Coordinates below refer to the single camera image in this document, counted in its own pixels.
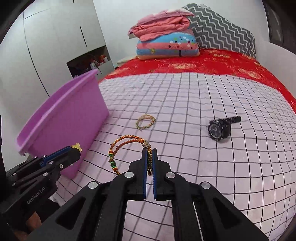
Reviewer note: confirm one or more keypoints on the red patterned bedspread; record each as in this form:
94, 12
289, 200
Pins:
210, 61

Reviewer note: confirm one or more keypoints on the small yellow flower clip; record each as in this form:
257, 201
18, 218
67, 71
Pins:
77, 146

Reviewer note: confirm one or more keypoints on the pink folded quilt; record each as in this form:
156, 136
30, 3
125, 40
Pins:
165, 22

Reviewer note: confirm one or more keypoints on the white bedside table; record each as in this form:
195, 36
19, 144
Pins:
125, 59

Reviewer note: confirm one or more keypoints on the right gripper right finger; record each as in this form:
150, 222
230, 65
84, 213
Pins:
155, 173

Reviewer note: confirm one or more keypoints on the white wardrobe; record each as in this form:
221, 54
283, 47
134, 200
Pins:
48, 44

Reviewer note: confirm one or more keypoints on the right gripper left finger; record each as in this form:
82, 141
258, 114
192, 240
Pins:
144, 160

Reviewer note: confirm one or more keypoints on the purple plastic basin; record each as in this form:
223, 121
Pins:
73, 114

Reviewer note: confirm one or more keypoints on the dark framed window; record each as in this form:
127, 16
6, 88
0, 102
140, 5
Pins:
281, 23

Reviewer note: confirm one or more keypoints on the left hand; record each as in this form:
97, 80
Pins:
22, 230

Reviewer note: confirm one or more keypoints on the black wrist watch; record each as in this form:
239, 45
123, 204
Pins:
221, 128

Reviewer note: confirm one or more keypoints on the grey chevron pillow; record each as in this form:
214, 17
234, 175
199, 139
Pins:
212, 31

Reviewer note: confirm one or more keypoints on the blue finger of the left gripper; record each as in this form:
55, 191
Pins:
64, 161
55, 154

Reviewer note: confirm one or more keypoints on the pink grid blanket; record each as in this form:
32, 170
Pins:
254, 167

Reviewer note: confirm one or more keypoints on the colourful striped pillow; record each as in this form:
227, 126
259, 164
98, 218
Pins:
176, 44

